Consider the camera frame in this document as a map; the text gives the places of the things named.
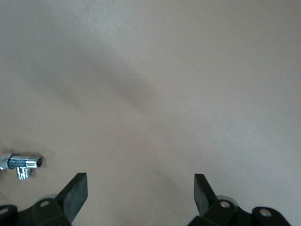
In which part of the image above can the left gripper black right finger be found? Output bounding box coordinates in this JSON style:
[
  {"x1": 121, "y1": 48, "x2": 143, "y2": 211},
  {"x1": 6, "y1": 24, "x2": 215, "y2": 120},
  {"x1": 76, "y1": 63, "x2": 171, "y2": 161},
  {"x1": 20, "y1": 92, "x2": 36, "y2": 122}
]
[{"x1": 190, "y1": 174, "x2": 292, "y2": 226}]

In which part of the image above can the chrome valve fitting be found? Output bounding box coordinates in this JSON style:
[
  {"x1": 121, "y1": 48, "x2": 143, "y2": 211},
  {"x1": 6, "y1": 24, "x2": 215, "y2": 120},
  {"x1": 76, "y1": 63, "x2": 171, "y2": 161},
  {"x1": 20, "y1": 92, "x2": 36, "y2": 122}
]
[{"x1": 0, "y1": 153, "x2": 45, "y2": 180}]

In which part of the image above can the brown table cover mat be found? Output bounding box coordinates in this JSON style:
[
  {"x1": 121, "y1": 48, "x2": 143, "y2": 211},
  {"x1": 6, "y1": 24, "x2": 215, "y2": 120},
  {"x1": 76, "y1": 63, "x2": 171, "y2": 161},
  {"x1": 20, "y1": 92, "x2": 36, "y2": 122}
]
[{"x1": 0, "y1": 0, "x2": 301, "y2": 226}]

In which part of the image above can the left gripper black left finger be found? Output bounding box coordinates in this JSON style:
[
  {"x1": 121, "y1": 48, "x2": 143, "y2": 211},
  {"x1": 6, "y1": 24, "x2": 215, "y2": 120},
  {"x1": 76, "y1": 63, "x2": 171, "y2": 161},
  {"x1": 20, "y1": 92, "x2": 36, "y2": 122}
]
[{"x1": 0, "y1": 173, "x2": 88, "y2": 226}]

